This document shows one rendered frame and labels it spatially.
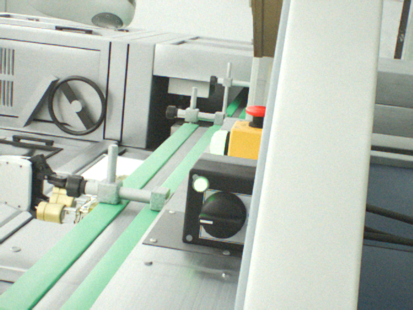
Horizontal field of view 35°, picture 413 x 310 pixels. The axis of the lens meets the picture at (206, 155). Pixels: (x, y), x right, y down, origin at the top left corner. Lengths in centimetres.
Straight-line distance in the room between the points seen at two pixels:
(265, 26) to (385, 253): 57
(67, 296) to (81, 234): 14
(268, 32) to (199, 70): 103
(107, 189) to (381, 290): 35
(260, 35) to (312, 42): 102
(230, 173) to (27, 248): 78
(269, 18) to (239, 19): 379
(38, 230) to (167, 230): 79
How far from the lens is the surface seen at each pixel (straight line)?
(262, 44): 127
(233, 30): 499
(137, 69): 229
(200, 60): 224
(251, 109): 93
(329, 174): 20
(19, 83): 246
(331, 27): 23
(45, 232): 145
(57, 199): 124
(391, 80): 223
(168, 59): 226
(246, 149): 92
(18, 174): 133
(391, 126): 226
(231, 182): 64
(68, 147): 234
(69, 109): 238
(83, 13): 123
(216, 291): 58
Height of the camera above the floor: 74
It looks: 7 degrees up
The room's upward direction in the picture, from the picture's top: 82 degrees counter-clockwise
